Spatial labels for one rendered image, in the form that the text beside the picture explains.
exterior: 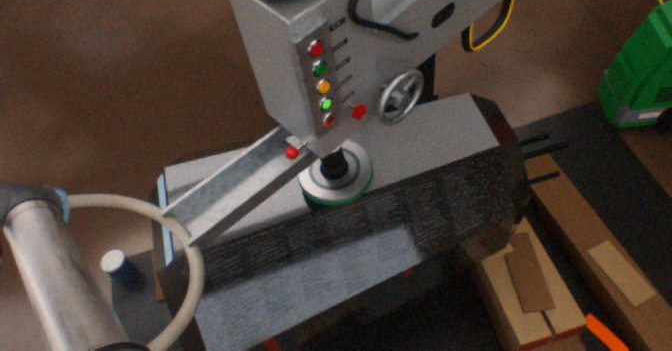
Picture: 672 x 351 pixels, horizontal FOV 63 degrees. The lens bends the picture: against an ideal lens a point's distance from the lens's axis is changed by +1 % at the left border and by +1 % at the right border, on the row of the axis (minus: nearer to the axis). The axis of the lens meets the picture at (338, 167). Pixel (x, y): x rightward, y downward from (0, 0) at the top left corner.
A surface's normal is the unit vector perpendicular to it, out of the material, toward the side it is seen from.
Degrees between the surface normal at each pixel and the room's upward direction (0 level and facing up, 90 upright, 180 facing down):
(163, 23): 0
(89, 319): 38
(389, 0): 4
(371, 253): 45
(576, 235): 0
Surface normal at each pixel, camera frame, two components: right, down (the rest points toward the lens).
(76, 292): 0.14, -0.93
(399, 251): 0.15, 0.13
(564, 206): -0.11, -0.57
